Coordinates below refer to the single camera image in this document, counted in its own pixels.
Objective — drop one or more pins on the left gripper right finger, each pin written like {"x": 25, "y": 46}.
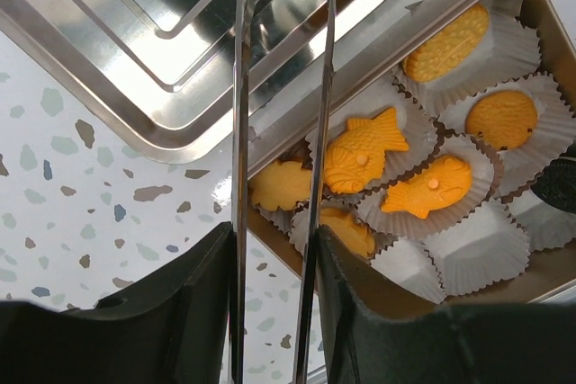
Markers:
{"x": 469, "y": 343}

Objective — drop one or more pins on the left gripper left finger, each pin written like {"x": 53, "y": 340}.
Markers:
{"x": 169, "y": 327}

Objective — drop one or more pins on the black round cookie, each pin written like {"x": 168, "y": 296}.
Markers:
{"x": 556, "y": 185}

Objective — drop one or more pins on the gold square cookie tin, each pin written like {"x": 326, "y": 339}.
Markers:
{"x": 440, "y": 146}

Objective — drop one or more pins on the orange star swirl cookie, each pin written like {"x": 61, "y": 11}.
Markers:
{"x": 281, "y": 185}

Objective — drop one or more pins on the orange fish cookie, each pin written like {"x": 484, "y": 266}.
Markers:
{"x": 357, "y": 156}
{"x": 445, "y": 182}

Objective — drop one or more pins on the orange ridged flower cookie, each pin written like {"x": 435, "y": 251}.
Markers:
{"x": 356, "y": 237}

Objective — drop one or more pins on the plain orange round cookie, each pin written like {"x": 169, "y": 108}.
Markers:
{"x": 505, "y": 120}

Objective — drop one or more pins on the orange dotted round cookie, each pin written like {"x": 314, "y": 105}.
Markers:
{"x": 448, "y": 48}

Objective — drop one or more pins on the steel serving tongs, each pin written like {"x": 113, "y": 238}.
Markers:
{"x": 241, "y": 193}

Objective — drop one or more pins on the steel baking tray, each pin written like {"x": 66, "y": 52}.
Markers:
{"x": 159, "y": 72}

